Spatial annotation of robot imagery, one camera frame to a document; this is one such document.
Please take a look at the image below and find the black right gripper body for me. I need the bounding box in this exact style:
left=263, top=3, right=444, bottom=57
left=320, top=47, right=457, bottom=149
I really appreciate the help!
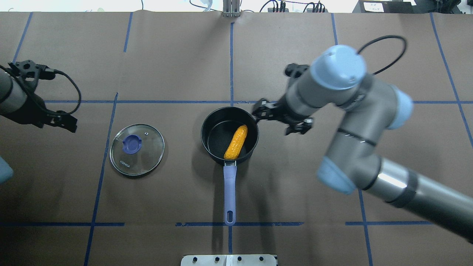
left=274, top=95, right=313, bottom=128

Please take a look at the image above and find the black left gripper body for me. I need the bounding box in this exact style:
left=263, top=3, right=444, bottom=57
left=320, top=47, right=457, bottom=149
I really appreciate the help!
left=7, top=91, right=47, bottom=128

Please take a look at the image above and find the yellow toy corn cob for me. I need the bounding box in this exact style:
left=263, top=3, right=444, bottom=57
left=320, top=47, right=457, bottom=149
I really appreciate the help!
left=224, top=125, right=248, bottom=160

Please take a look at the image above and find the glass pot lid blue knob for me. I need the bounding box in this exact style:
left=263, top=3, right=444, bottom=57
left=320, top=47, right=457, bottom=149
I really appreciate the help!
left=109, top=123, right=165, bottom=177

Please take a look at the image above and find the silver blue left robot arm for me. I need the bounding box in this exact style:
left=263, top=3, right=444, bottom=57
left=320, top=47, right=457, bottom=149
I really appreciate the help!
left=0, top=66, right=82, bottom=133

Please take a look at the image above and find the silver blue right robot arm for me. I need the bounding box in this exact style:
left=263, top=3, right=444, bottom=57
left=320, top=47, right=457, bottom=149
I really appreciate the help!
left=252, top=44, right=473, bottom=242

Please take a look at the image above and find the dark blue saucepan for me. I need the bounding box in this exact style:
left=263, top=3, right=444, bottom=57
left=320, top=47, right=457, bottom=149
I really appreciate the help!
left=201, top=107, right=259, bottom=226

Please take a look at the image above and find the black box with label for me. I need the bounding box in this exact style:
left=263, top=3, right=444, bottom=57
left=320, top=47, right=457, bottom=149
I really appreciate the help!
left=352, top=0, right=414, bottom=14

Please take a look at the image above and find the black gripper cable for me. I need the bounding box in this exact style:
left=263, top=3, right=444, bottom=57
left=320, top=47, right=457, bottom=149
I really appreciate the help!
left=357, top=35, right=407, bottom=76
left=0, top=65, right=82, bottom=116

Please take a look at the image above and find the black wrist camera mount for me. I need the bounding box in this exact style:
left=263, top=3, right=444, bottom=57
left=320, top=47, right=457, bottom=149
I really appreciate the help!
left=8, top=60, right=56, bottom=92
left=284, top=63, right=310, bottom=79

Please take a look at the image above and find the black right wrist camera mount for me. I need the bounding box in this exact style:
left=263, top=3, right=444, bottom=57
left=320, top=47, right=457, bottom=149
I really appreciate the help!
left=284, top=63, right=310, bottom=79

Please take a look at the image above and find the aluminium frame post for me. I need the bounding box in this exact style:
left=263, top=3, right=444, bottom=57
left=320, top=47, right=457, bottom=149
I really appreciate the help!
left=222, top=0, right=241, bottom=17

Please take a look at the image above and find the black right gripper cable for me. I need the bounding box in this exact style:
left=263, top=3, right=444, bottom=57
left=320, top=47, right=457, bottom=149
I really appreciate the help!
left=357, top=35, right=407, bottom=76

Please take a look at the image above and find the white pedestal column base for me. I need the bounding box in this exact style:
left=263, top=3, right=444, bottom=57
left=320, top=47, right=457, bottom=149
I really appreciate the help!
left=180, top=254, right=279, bottom=266

